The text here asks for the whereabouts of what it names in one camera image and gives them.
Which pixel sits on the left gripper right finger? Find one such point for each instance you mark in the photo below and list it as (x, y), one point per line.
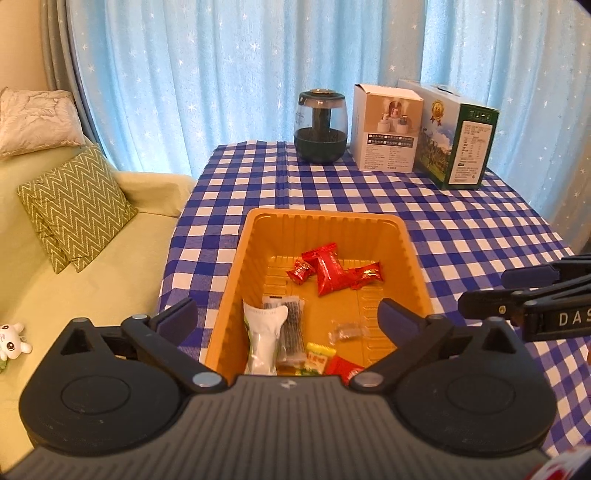
(416, 338)

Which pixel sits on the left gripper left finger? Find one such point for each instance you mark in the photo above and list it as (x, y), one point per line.
(157, 340)

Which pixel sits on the clear brown candy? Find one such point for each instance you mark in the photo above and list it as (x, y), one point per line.
(348, 331)

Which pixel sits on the yellow green candy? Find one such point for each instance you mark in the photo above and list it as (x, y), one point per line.
(317, 358)

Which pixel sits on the long green white snack packet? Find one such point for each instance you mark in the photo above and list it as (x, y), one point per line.
(263, 327)

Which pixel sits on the large red snack packet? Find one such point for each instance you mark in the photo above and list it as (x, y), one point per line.
(331, 275)

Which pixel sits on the grey seaweed snack packet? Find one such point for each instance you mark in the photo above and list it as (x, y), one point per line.
(291, 347)

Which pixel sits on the red cartoon candy packet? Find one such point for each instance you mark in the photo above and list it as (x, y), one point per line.
(362, 276)

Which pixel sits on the red square snack packet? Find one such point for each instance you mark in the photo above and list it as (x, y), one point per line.
(342, 368)

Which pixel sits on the dark red small candy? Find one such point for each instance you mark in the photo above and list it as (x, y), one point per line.
(301, 271)

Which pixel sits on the pale yellow sofa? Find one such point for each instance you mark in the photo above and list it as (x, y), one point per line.
(123, 280)

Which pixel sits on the orange plastic tray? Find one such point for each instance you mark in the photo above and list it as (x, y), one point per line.
(272, 239)

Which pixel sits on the blue white checkered tablecloth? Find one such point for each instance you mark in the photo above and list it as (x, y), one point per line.
(465, 239)

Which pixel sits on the white plush toy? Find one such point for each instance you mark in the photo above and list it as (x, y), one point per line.
(12, 344)

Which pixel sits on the green chevron cushion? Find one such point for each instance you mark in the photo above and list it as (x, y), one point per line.
(76, 209)

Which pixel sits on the green carton box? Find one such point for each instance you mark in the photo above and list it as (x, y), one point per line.
(455, 138)

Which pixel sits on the white beige product box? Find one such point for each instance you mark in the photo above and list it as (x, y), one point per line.
(385, 128)

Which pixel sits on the white cushion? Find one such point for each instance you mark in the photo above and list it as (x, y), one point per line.
(33, 121)

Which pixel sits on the light blue star curtain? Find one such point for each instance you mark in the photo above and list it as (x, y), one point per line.
(165, 82)

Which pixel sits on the grey side curtain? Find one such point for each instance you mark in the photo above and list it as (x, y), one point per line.
(60, 64)

